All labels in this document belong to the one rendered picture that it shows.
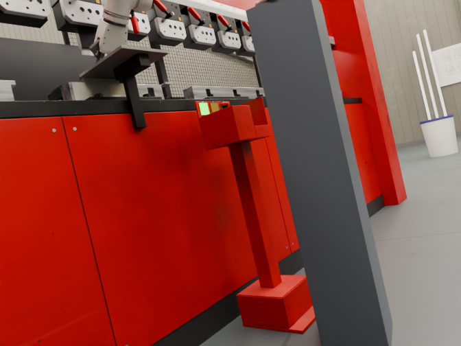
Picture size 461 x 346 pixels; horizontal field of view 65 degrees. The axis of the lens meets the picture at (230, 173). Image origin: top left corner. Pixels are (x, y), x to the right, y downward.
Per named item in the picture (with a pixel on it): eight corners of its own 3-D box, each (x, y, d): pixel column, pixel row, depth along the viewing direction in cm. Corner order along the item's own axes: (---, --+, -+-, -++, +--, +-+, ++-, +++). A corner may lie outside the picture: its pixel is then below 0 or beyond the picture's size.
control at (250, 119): (239, 140, 121) (227, 87, 121) (205, 150, 131) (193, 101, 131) (271, 136, 137) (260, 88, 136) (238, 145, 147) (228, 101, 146)
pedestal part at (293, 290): (303, 334, 118) (295, 298, 117) (243, 326, 133) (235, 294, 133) (328, 307, 133) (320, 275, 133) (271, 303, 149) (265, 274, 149)
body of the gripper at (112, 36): (122, 18, 127) (116, 49, 132) (95, 13, 119) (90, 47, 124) (134, 25, 123) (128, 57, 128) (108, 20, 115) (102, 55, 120)
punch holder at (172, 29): (161, 35, 150) (152, -4, 150) (149, 43, 156) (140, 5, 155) (187, 39, 162) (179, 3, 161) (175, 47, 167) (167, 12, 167)
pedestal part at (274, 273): (274, 288, 131) (240, 141, 130) (260, 287, 134) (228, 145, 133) (282, 281, 135) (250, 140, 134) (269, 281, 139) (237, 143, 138)
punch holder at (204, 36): (195, 40, 165) (186, 5, 165) (183, 47, 171) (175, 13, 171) (217, 44, 177) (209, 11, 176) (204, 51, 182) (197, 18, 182)
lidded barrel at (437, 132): (459, 150, 582) (451, 114, 581) (464, 152, 538) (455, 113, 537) (426, 156, 603) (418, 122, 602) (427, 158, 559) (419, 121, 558)
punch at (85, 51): (83, 53, 126) (77, 26, 126) (80, 55, 127) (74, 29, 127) (108, 55, 134) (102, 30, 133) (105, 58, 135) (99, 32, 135)
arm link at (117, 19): (121, 11, 126) (119, 20, 127) (98, 6, 119) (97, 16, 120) (135, 18, 122) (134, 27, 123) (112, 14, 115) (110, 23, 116)
